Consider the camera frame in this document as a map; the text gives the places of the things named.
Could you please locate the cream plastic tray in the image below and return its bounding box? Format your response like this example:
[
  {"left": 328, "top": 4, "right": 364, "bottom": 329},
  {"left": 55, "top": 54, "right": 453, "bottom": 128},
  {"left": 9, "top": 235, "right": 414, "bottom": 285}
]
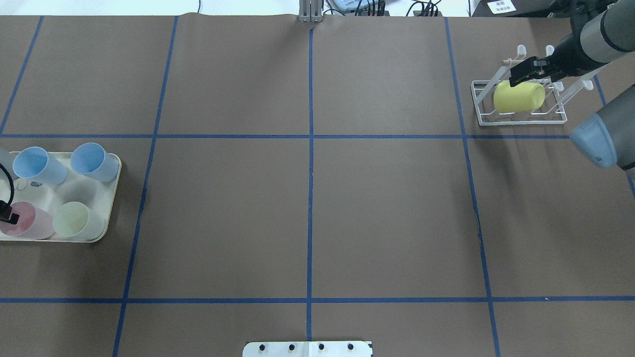
[{"left": 14, "top": 152, "right": 122, "bottom": 226}]

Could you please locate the pale green plastic cup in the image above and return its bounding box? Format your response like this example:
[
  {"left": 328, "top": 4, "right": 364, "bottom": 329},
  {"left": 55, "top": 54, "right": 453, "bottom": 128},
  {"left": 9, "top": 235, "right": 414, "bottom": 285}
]
[{"left": 53, "top": 201, "right": 107, "bottom": 241}]

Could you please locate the blue plastic cup far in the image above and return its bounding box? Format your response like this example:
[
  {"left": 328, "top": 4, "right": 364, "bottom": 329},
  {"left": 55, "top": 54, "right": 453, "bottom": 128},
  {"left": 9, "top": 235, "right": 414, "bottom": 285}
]
[{"left": 70, "top": 142, "right": 120, "bottom": 182}]

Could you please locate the white wire cup rack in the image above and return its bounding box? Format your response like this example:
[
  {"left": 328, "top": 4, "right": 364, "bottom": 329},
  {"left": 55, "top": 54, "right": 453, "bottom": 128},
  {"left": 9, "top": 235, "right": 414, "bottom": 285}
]
[{"left": 470, "top": 44, "right": 601, "bottom": 126}]

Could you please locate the blue plastic cup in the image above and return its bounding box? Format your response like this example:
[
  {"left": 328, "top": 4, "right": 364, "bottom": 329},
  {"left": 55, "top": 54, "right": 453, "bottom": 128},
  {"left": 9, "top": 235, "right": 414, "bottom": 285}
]
[
  {"left": 70, "top": 142, "right": 120, "bottom": 182},
  {"left": 13, "top": 146, "right": 67, "bottom": 186}
]

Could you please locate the white metal base plate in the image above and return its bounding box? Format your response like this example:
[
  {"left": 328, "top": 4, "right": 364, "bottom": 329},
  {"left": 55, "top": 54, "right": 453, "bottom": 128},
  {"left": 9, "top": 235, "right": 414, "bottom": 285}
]
[{"left": 242, "top": 341, "right": 374, "bottom": 357}]

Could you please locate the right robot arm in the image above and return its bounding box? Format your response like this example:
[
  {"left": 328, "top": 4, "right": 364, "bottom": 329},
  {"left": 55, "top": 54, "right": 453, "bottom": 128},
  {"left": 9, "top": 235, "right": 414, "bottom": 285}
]
[{"left": 509, "top": 0, "right": 635, "bottom": 177}]

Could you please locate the blue plastic cup near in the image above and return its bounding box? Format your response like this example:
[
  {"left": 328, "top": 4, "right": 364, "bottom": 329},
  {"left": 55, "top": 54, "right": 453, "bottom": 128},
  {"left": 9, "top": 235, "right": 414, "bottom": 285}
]
[{"left": 13, "top": 146, "right": 67, "bottom": 186}]

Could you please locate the yellow plastic cup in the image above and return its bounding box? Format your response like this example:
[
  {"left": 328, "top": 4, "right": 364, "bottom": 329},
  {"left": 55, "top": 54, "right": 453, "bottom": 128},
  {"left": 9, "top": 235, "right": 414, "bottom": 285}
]
[{"left": 494, "top": 81, "right": 546, "bottom": 113}]

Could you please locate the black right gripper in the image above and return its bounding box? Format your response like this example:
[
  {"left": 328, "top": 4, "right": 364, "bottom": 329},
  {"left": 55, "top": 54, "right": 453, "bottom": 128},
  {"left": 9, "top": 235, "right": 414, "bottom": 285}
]
[{"left": 509, "top": 32, "right": 611, "bottom": 87}]

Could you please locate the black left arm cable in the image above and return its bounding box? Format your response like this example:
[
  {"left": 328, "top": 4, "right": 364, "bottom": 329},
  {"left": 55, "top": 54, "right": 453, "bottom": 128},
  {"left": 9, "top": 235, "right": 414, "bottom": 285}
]
[{"left": 0, "top": 163, "right": 20, "bottom": 225}]

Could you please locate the aluminium frame post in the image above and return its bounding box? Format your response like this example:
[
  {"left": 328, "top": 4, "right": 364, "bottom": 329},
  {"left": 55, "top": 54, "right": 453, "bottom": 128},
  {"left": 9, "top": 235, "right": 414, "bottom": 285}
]
[{"left": 298, "top": 0, "right": 324, "bottom": 23}]

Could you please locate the pink plastic cup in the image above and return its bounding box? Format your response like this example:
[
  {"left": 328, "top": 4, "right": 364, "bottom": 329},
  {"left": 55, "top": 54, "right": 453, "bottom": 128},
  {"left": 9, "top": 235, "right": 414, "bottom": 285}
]
[{"left": 0, "top": 201, "right": 55, "bottom": 240}]

